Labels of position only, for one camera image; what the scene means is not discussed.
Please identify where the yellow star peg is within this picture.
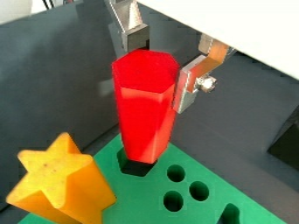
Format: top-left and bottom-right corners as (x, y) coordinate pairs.
(6, 133), (117, 224)

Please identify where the red hexagon peg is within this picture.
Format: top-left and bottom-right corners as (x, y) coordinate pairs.
(113, 50), (179, 164)

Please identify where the green shape board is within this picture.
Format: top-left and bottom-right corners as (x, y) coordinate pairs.
(16, 133), (290, 224)

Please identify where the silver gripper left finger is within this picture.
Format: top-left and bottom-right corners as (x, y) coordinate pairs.
(106, 0), (150, 53)

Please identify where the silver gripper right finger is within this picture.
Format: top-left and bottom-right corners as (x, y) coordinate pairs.
(173, 34), (230, 114)

